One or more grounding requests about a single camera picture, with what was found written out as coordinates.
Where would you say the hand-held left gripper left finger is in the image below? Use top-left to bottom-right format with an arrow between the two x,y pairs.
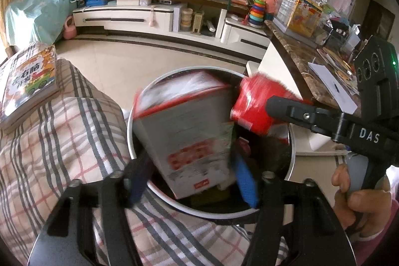
28,154 -> 152,266

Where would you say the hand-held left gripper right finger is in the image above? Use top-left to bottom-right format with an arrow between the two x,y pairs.
235,155 -> 356,266

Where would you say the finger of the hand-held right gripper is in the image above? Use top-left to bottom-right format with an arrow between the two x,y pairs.
266,95 -> 346,136

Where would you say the white trash bin black liner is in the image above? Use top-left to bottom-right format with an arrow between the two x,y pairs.
126,67 -> 296,221

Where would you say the red plastic bag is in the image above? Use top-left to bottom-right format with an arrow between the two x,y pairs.
230,72 -> 307,145

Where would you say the red and white carton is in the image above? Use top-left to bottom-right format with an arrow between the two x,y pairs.
132,71 -> 237,200

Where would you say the person's right hand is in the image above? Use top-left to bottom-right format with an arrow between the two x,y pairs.
331,164 -> 393,231

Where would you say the white paper sheet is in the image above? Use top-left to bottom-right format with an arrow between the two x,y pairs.
308,63 -> 358,114

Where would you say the marble top side cabinet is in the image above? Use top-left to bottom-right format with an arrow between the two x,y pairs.
246,20 -> 371,157

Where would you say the plaid tablecloth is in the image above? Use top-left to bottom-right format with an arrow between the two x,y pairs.
0,42 -> 287,266

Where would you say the colourful picture box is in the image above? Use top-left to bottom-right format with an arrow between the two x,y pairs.
287,0 -> 323,38

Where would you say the clear plastic drawer organizer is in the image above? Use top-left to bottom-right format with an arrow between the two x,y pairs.
274,0 -> 301,33

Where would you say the pink toy box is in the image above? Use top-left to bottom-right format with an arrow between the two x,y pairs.
264,0 -> 278,16

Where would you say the dark wooden door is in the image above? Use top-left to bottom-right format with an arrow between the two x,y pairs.
362,0 -> 393,39

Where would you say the stack of small bowls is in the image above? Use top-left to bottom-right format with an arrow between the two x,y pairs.
181,8 -> 193,31

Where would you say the orange snack box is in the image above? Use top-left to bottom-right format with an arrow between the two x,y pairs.
0,45 -> 60,129

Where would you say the white TV cabinet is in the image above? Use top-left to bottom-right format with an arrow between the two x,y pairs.
72,0 -> 272,62

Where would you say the pink toy kettle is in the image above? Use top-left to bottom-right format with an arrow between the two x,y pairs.
63,16 -> 78,40

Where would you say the rainbow stacking ring toy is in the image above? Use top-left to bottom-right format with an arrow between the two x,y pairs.
248,0 -> 266,28

